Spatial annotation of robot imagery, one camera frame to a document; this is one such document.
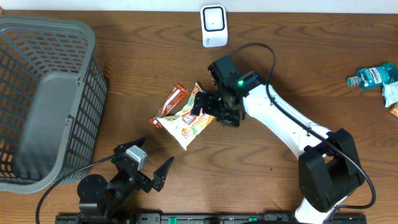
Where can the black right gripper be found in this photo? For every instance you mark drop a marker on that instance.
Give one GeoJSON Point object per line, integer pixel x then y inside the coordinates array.
{"type": "Point", "coordinates": [230, 119]}

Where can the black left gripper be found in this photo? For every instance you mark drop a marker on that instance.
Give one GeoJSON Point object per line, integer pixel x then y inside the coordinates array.
{"type": "Point", "coordinates": [145, 185]}

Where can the red brown snack bar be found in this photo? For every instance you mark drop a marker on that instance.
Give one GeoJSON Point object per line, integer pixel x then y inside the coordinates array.
{"type": "Point", "coordinates": [176, 96]}

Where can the yellow snack bag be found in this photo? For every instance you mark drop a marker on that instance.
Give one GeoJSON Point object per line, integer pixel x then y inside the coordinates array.
{"type": "Point", "coordinates": [184, 126]}

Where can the teal mouthwash bottle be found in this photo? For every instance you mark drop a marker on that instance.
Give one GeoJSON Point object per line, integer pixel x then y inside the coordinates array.
{"type": "Point", "coordinates": [368, 78]}

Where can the light green wipes packet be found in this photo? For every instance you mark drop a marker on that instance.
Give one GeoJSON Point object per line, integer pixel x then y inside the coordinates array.
{"type": "Point", "coordinates": [389, 92]}

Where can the orange tissue pack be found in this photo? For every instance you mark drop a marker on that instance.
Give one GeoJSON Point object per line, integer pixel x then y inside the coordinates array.
{"type": "Point", "coordinates": [394, 110]}

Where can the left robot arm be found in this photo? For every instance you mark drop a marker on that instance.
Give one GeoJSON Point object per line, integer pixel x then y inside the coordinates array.
{"type": "Point", "coordinates": [101, 201]}

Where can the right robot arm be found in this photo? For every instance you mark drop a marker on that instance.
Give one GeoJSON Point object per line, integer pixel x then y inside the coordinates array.
{"type": "Point", "coordinates": [328, 162]}

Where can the white barcode scanner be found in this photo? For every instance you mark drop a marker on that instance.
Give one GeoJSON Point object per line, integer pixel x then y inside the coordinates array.
{"type": "Point", "coordinates": [214, 26]}

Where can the grey plastic mesh basket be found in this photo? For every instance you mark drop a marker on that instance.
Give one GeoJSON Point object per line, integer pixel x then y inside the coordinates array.
{"type": "Point", "coordinates": [53, 94]}

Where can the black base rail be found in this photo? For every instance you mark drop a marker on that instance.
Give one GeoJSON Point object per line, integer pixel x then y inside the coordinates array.
{"type": "Point", "coordinates": [156, 218]}

